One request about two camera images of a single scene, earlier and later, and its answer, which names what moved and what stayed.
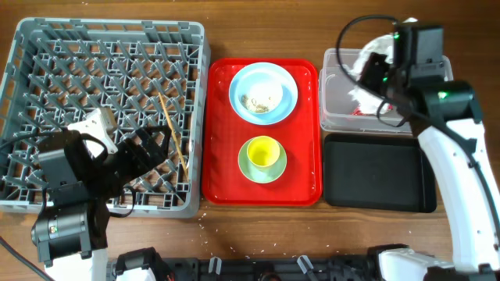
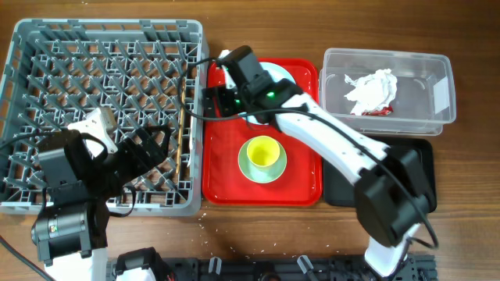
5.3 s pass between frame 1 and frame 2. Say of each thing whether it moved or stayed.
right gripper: moved
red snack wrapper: moved
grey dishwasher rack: stayed
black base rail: stayed
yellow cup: stayed
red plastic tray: stayed
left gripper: stayed
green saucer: stayed
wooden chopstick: moved
